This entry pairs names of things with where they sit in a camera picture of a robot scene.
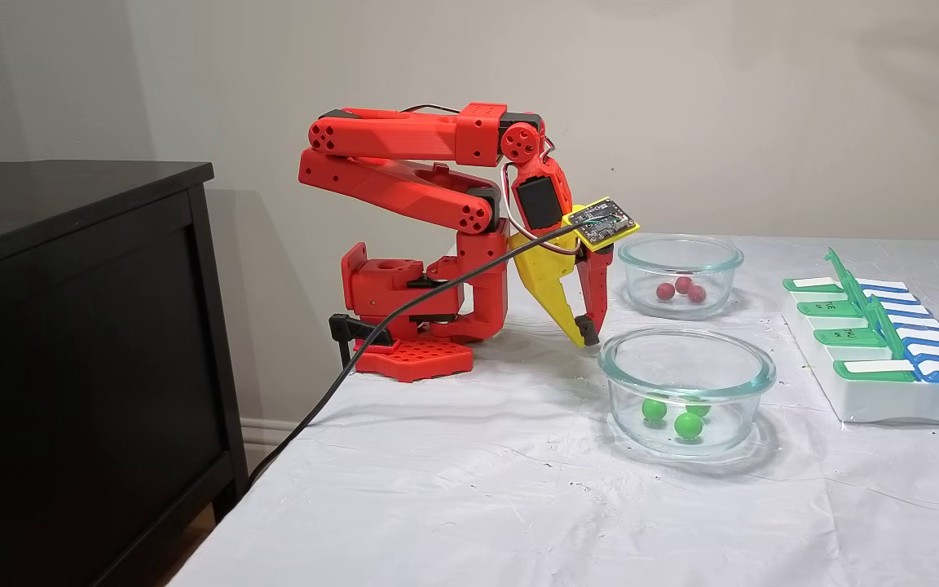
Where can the red ball pill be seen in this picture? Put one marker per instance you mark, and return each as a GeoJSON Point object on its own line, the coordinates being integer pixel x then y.
{"type": "Point", "coordinates": [665, 291]}
{"type": "Point", "coordinates": [684, 284]}
{"type": "Point", "coordinates": [696, 293]}

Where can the black table clamp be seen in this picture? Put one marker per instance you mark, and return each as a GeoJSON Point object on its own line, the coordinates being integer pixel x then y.
{"type": "Point", "coordinates": [355, 328]}

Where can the black wooden cabinet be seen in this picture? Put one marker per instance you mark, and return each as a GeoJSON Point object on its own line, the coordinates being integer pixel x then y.
{"type": "Point", "coordinates": [70, 367]}

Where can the camera board on yellow mount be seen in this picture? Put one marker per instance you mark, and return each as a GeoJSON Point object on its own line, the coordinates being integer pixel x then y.
{"type": "Point", "coordinates": [600, 220]}

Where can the green ball pill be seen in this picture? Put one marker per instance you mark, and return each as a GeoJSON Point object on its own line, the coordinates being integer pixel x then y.
{"type": "Point", "coordinates": [699, 407]}
{"type": "Point", "coordinates": [654, 409]}
{"type": "Point", "coordinates": [688, 425]}

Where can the white tablecloth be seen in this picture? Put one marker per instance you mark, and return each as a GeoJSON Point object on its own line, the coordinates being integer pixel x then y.
{"type": "Point", "coordinates": [478, 505]}

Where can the weekly pill organizer box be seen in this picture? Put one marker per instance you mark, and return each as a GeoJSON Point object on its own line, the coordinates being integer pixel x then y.
{"type": "Point", "coordinates": [885, 403]}

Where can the clear glass bowl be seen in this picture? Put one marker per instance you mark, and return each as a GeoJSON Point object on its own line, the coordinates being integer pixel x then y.
{"type": "Point", "coordinates": [624, 408]}
{"type": "Point", "coordinates": [632, 285]}

